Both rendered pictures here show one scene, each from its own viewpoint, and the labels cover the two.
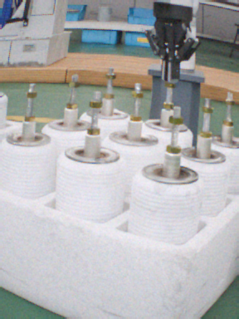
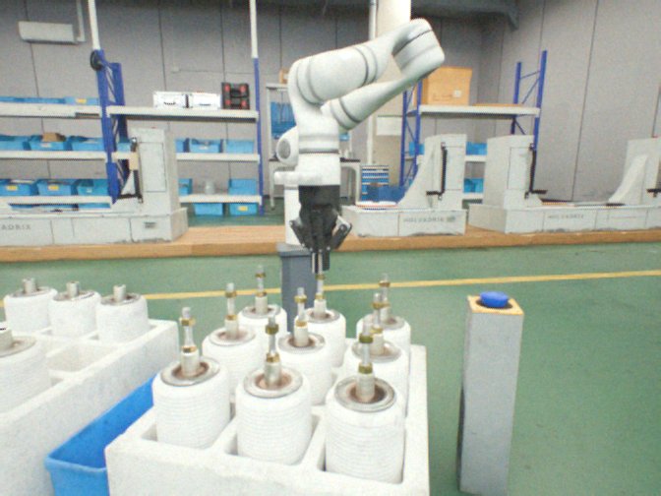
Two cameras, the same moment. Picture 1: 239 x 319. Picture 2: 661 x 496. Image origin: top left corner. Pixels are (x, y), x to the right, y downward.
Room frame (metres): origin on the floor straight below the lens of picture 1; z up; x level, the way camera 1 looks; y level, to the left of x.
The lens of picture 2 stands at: (0.33, 0.09, 0.51)
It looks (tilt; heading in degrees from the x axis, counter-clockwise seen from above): 11 degrees down; 345
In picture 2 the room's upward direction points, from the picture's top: straight up
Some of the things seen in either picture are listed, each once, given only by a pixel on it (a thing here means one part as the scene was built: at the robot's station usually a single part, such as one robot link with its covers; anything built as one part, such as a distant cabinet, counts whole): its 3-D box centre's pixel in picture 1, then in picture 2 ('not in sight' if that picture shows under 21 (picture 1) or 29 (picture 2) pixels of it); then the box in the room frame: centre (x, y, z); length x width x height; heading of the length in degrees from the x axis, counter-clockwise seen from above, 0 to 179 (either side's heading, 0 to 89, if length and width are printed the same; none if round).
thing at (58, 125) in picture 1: (70, 125); (232, 336); (0.94, 0.09, 0.25); 0.08 x 0.08 x 0.01
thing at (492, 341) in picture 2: not in sight; (485, 397); (0.82, -0.31, 0.16); 0.07 x 0.07 x 0.31; 62
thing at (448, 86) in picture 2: not in sight; (439, 91); (5.60, -2.94, 1.70); 0.72 x 0.58 x 0.50; 88
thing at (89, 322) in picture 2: not in sight; (80, 335); (1.25, 0.42, 0.16); 0.10 x 0.10 x 0.18
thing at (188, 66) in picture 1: (178, 41); (300, 217); (1.47, -0.12, 0.39); 0.09 x 0.09 x 0.17; 85
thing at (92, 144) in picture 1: (92, 145); (272, 372); (0.78, 0.04, 0.26); 0.02 x 0.02 x 0.03
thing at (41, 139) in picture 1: (27, 139); (191, 371); (0.84, 0.14, 0.25); 0.08 x 0.08 x 0.01
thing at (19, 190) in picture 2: not in sight; (24, 187); (6.07, 2.54, 0.36); 0.50 x 0.38 x 0.21; 175
